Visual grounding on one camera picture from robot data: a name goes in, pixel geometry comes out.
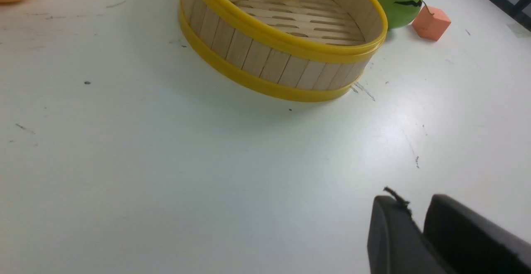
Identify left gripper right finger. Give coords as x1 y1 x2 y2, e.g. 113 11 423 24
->
423 194 531 274

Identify orange foam cube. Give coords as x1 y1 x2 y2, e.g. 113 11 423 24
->
412 5 451 41

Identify bamboo steamer tray yellow rims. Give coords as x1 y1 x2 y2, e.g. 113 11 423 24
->
178 0 387 102

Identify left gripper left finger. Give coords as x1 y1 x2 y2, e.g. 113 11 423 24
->
367 187 450 274

